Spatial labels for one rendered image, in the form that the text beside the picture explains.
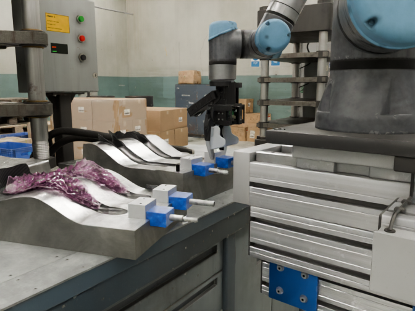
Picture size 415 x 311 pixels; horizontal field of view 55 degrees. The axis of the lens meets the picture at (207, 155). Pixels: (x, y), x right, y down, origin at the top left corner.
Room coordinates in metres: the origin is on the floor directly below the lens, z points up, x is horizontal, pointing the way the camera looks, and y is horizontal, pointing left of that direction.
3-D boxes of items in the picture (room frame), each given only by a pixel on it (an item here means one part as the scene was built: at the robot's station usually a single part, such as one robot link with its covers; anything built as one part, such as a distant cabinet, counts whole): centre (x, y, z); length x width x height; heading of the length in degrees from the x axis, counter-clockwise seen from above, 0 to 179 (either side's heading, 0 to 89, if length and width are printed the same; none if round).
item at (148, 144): (1.17, 0.19, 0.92); 0.35 x 0.16 x 0.09; 55
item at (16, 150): (4.44, 2.25, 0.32); 0.60 x 0.41 x 0.22; 62
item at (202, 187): (1.19, 0.19, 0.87); 0.50 x 0.26 x 0.14; 55
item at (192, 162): (0.99, 0.00, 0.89); 0.13 x 0.05 x 0.05; 55
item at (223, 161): (1.07, -0.06, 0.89); 0.13 x 0.05 x 0.05; 55
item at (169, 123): (6.20, 1.03, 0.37); 1.20 x 0.82 x 0.74; 64
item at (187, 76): (8.59, 0.38, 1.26); 0.42 x 0.33 x 0.29; 56
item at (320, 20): (5.53, -1.42, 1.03); 1.54 x 0.94 x 2.06; 146
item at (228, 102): (1.08, -0.05, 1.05); 0.09 x 0.08 x 0.12; 55
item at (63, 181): (0.85, 0.32, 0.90); 0.26 x 0.18 x 0.08; 73
